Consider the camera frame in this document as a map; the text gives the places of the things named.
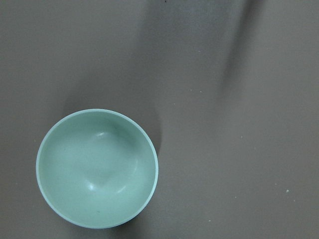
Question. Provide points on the green bowl far right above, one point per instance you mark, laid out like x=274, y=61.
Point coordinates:
x=97, y=168

